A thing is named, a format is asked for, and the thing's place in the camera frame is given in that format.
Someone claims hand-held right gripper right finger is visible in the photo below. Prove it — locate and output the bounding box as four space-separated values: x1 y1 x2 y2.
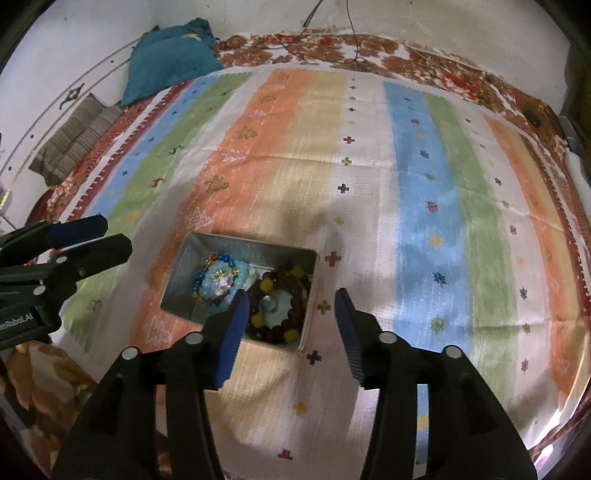
334 287 539 480

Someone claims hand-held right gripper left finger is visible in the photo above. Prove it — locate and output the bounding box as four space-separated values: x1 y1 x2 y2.
51 288 251 480

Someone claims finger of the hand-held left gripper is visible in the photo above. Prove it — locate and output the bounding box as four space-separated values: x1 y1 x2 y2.
0 233 134 297
0 214 110 260

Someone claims yellow and dark bead bracelet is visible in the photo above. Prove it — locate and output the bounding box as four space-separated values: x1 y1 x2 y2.
245 263 313 346

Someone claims light blue bead bracelet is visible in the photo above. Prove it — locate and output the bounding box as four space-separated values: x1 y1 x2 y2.
198 264 254 311

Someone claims multicolour glass bead bracelet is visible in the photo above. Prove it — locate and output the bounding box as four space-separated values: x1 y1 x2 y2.
191 251 242 305

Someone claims metal tin box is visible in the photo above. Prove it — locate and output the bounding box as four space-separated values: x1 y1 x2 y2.
159 231 320 354

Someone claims brown striped pillow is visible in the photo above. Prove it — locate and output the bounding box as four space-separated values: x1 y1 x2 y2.
28 92 124 188

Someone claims striped printed blanket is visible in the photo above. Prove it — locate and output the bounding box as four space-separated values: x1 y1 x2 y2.
55 65 587 480

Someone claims teal pillow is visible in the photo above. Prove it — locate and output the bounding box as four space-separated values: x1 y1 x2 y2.
121 17 225 110

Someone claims floral bedsheet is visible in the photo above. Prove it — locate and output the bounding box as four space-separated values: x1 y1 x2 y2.
0 31 591 480

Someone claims black cable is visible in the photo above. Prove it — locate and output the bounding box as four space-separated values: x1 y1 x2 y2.
259 0 370 70

